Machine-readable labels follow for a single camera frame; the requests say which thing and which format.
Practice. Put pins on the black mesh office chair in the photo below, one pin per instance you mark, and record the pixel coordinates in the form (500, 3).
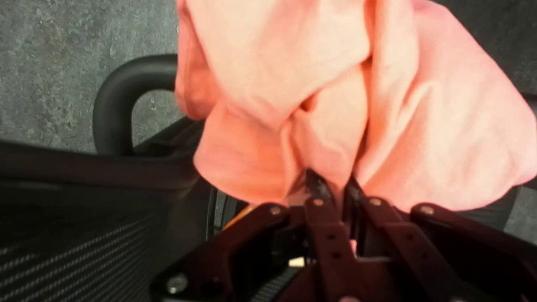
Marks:
(99, 226)

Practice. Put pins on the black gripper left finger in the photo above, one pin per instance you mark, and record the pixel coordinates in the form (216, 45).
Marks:
(302, 253)

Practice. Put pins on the pink sweatshirt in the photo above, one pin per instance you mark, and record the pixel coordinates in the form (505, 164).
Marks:
(392, 94)

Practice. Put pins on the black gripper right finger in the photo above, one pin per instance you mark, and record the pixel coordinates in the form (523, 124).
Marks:
(450, 255)

